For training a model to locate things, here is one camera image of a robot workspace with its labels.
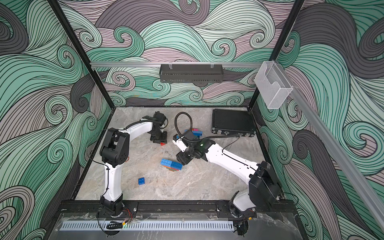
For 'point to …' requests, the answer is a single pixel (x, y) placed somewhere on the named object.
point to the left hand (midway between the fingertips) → (164, 140)
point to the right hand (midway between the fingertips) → (180, 156)
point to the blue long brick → (176, 165)
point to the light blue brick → (165, 162)
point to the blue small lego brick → (141, 181)
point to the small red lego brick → (162, 144)
